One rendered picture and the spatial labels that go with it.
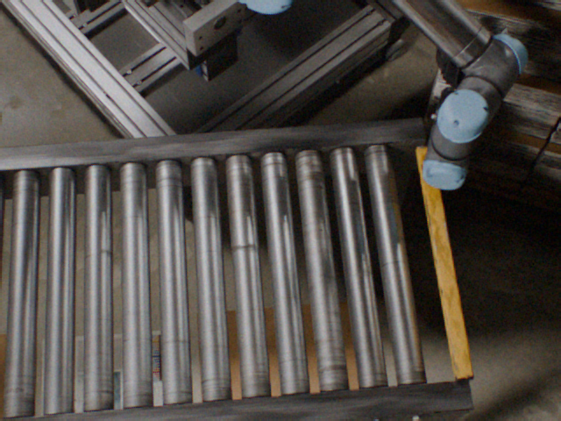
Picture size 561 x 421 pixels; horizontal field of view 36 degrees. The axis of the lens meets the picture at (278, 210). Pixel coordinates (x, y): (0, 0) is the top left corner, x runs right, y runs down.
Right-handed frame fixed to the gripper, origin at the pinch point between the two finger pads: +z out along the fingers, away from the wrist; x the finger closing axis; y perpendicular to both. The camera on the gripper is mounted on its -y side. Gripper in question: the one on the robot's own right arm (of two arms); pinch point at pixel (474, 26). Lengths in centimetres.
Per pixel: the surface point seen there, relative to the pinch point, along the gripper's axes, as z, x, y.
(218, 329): -68, 31, -6
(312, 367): -50, 16, -85
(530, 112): 6.5, -18.9, -33.8
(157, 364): -60, 54, -85
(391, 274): -51, 5, -6
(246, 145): -33.3, 35.7, -5.4
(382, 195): -36.6, 9.3, -5.5
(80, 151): -43, 65, -5
